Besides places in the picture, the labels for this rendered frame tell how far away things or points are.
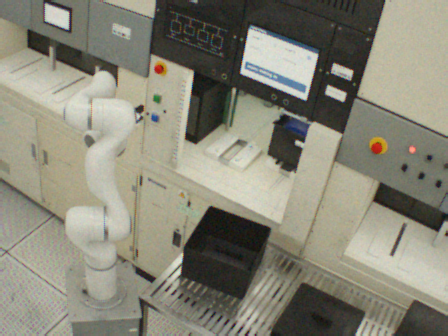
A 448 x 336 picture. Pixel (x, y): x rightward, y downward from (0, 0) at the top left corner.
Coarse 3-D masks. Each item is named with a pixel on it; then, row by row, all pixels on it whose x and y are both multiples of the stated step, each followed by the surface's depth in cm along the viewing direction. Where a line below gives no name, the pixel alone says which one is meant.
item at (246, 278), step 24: (216, 216) 223; (240, 216) 218; (192, 240) 210; (216, 240) 228; (240, 240) 225; (264, 240) 221; (192, 264) 203; (216, 264) 198; (240, 264) 219; (216, 288) 206; (240, 288) 201
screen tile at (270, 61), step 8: (256, 40) 192; (264, 40) 190; (272, 40) 188; (248, 48) 195; (264, 48) 192; (272, 48) 190; (248, 56) 197; (256, 56) 195; (264, 56) 193; (272, 56) 192; (264, 64) 195; (272, 64) 193
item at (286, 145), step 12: (276, 120) 247; (288, 120) 260; (300, 120) 248; (276, 132) 246; (288, 132) 243; (276, 144) 250; (288, 144) 246; (300, 144) 243; (276, 156) 253; (288, 156) 249; (300, 156) 246
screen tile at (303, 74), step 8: (288, 48) 187; (288, 56) 188; (296, 56) 187; (304, 56) 185; (312, 56) 183; (280, 64) 192; (288, 64) 190; (304, 64) 187; (312, 64) 185; (288, 72) 192; (296, 72) 190; (304, 72) 188; (304, 80) 190
